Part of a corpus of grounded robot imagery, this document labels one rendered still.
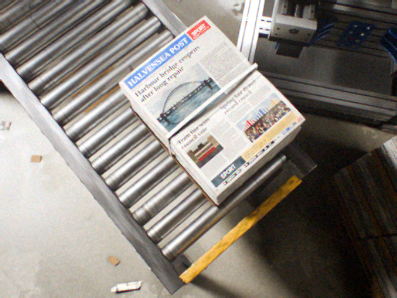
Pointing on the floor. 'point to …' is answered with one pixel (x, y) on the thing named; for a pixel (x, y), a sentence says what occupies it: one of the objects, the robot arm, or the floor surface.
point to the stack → (384, 275)
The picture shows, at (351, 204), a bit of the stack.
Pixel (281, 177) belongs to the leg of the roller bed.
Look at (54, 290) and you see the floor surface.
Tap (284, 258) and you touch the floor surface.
